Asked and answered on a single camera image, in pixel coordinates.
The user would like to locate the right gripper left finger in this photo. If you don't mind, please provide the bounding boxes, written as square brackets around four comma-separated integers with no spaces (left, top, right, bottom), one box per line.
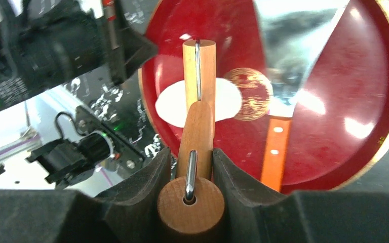
[95,147,172,242]

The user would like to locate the wooden double-ended pastry roller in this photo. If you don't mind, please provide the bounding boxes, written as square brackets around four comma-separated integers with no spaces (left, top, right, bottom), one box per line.
[157,39,225,242]

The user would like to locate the metal scraper wooden handle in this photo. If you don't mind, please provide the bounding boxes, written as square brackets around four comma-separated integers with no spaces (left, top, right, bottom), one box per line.
[253,1,348,191]

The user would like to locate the red round lacquer plate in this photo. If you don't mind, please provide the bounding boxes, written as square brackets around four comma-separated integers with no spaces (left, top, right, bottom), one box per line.
[139,1,389,193]

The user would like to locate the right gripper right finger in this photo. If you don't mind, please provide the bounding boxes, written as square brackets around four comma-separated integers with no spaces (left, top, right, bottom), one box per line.
[212,148,292,242]

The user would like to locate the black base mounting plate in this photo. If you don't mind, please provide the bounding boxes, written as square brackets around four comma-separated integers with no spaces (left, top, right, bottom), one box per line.
[75,106,148,178]

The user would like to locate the white dough lump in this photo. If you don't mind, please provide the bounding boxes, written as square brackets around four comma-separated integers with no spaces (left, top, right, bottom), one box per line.
[155,77,243,128]

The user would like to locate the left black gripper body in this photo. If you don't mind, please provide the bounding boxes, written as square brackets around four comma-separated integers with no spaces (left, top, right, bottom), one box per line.
[0,1,158,111]

